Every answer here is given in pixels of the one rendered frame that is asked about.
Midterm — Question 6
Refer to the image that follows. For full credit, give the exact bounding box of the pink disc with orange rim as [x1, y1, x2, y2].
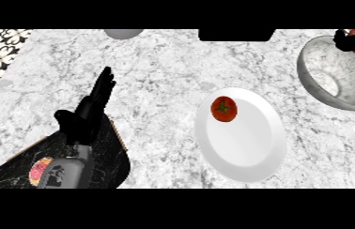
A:
[29, 156, 57, 187]

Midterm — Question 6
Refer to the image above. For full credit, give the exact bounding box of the black marble cutting board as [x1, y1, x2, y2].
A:
[0, 113, 132, 190]

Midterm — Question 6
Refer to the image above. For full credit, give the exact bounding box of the black appliance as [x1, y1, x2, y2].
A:
[197, 28, 279, 42]

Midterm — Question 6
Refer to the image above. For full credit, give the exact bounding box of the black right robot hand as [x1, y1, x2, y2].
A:
[332, 28, 355, 53]

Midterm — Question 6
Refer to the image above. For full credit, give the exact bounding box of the grey marble bowl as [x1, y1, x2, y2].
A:
[296, 35, 355, 112]

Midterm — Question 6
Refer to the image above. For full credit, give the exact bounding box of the grey rounded object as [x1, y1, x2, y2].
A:
[103, 28, 146, 40]

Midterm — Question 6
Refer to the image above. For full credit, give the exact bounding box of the white oval plate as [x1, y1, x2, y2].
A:
[193, 86, 289, 184]

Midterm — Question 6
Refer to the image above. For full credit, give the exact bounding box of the red round squash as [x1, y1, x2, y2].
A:
[211, 95, 240, 124]

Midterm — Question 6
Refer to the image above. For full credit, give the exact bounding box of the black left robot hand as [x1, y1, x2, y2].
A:
[54, 66, 119, 146]

